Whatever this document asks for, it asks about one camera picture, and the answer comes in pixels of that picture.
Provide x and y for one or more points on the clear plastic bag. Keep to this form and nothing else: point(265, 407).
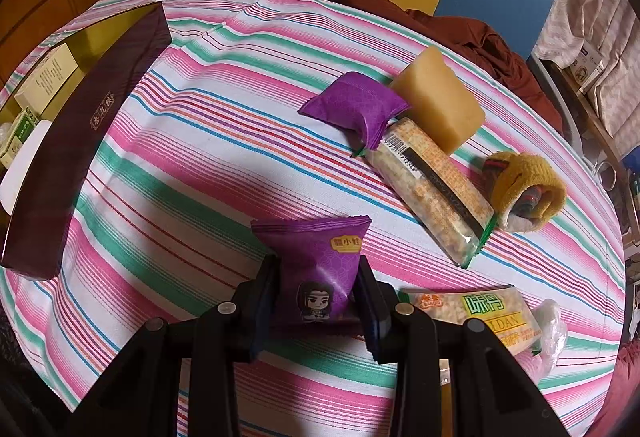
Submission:
point(550, 327)

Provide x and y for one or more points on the purple snack packet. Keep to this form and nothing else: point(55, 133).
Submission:
point(320, 267)
point(350, 107)

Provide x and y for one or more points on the red cloth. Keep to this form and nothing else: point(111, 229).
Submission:
point(627, 382)

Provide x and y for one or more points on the yellow sock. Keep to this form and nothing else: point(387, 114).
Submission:
point(530, 187)

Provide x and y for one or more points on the long barcode cracker packet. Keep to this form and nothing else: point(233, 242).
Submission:
point(430, 187)

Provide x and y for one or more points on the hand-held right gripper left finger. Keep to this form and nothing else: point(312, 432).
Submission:
point(262, 307)

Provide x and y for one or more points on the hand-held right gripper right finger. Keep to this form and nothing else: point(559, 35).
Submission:
point(372, 317)

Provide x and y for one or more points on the purple tin box gold inside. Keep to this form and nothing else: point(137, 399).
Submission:
point(75, 142)

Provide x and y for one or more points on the yellow sponge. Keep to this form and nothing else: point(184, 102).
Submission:
point(435, 97)

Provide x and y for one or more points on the small white printed box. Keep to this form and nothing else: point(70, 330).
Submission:
point(585, 67)

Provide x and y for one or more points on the blue round object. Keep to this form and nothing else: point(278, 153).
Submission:
point(631, 172)

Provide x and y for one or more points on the brown cloth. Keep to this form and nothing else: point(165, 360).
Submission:
point(475, 37)

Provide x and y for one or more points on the wooden shelf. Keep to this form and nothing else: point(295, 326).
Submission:
point(595, 117)

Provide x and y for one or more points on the cream cardboard box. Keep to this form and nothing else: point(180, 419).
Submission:
point(47, 72)

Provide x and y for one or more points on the small green box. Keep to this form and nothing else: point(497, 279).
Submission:
point(17, 137)

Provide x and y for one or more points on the yellow label cracker packet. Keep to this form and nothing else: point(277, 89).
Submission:
point(475, 317)

